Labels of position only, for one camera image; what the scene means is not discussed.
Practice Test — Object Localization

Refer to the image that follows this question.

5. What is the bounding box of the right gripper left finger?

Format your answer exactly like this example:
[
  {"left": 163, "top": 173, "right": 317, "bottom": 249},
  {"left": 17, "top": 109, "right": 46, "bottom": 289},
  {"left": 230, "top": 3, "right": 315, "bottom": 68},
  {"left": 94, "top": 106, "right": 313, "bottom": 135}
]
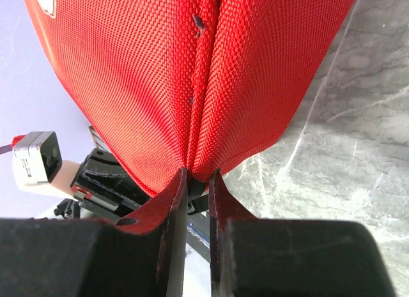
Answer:
[{"left": 1, "top": 169, "right": 187, "bottom": 296}]

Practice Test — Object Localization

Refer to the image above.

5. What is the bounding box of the red black medicine case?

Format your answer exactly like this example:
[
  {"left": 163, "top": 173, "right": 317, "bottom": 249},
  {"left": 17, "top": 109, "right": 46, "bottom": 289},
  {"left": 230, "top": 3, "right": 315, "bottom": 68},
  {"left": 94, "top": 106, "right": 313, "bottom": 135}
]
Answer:
[{"left": 24, "top": 0, "right": 355, "bottom": 196}]

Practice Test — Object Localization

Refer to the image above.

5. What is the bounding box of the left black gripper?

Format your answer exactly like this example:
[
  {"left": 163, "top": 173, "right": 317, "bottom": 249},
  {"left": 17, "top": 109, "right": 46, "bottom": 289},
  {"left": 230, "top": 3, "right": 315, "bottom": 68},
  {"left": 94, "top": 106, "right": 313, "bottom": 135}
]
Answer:
[{"left": 54, "top": 148, "right": 151, "bottom": 223}]

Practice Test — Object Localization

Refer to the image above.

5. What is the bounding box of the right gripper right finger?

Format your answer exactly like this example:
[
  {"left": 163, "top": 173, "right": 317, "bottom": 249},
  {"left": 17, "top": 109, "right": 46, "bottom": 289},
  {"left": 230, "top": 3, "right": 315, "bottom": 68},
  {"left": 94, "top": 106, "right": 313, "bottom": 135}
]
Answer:
[{"left": 209, "top": 172, "right": 395, "bottom": 296}]

